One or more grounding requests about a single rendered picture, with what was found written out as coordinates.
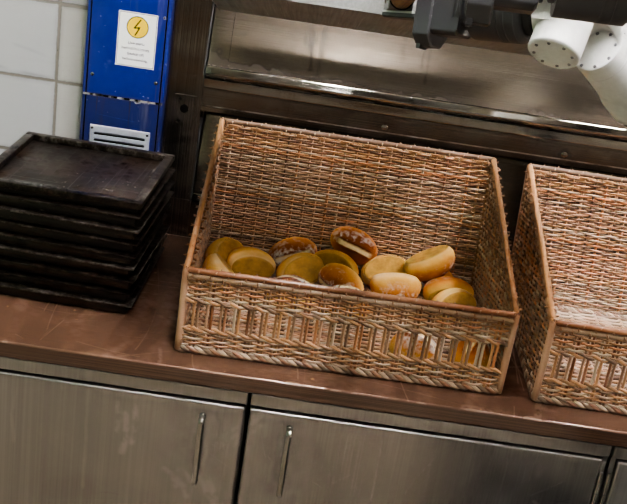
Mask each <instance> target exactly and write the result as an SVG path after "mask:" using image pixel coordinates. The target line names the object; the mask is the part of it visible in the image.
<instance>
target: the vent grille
mask: <svg viewBox="0 0 627 504"><path fill-rule="evenodd" d="M89 141H92V142H98V143H104V144H110V145H116V146H123V147H129V148H135V149H141V150H147V151H149V142H150V133H149V132H143V131H136V130H130V129H123V128H116V127H110V126H103V125H96V124H90V130H89Z"/></svg>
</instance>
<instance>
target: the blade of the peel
mask: <svg viewBox="0 0 627 504"><path fill-rule="evenodd" d="M212 1H213V2H214V3H215V4H216V5H217V6H218V7H219V9H220V10H225V11H232V12H238V13H245V14H252V15H259V16H266V17H272V18H279V19H286V20H293V21H300V22H306V23H313V24H320V25H327V26H333V27H340V28H347V29H354V30H361V31H367V32H374V33H381V34H388V35H394V36H401V37H408V38H414V37H413V34H412V30H413V24H414V21H411V20H401V19H391V18H386V17H383V16H382V10H384V5H385V3H384V0H212ZM445 43H449V44H455V45H462V46H469V47H476V48H483V49H489V50H496V51H503V52H510V53H517V54H523V55H530V56H532V55H531V54H530V52H529V50H528V43H527V44H513V43H502V42H491V41H481V40H475V39H473V38H472V37H471V38H470V39H458V38H447V40H446V41H445Z"/></svg>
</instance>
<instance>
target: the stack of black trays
mask: <svg viewBox="0 0 627 504"><path fill-rule="evenodd" d="M174 159H175V155H172V154H166V153H160V152H153V151H147V150H141V149H135V148H129V147H123V146H116V145H110V144H104V143H98V142H92V141H86V140H79V139H73V138H67V137H61V136H55V135H49V134H42V133H36V132H30V131H28V132H27V133H26V134H24V135H23V136H22V137H21V138H20V139H18V140H17V141H16V142H15V143H14V144H12V145H11V146H10V147H9V148H8V149H6V150H5V151H4V152H3V153H2V154H1V155H0V294H5V295H11V296H17V297H23V298H29V299H35V300H41V301H47V302H54V303H60V304H66V305H72V306H78V307H84V308H90V309H96V310H102V311H108V312H114V313H120V314H126V313H127V311H128V309H129V308H132V306H133V304H134V302H135V300H136V299H137V297H138V295H139V293H140V291H141V290H142V288H143V286H144V284H145V282H146V281H147V279H148V277H149V275H150V273H151V272H152V270H153V268H154V266H155V264H156V263H157V261H158V259H159V257H160V255H161V253H162V252H163V250H164V247H161V246H162V244H163V243H164V241H165V239H166V238H167V236H166V235H165V234H166V232H167V231H168V229H169V228H170V226H167V225H162V224H163V222H164V220H165V219H166V217H167V216H168V214H165V213H166V211H167V210H168V208H169V207H170V205H171V203H167V202H168V201H169V199H170V198H171V196H172V195H173V193H174V191H170V189H171V187H172V186H173V184H174V183H175V181H171V180H169V179H170V177H171V176H172V175H173V173H174V172H175V169H171V168H170V166H171V165H172V163H173V162H174Z"/></svg>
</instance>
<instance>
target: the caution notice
mask: <svg viewBox="0 0 627 504"><path fill-rule="evenodd" d="M157 27H158V16H157V15H150V14H144V13H137V12H131V11H124V10H119V18H118V31H117V45H116V58H115V64H117V65H123V66H130V67H137V68H143V69H150V70H154V61H155V50H156V38H157Z"/></svg>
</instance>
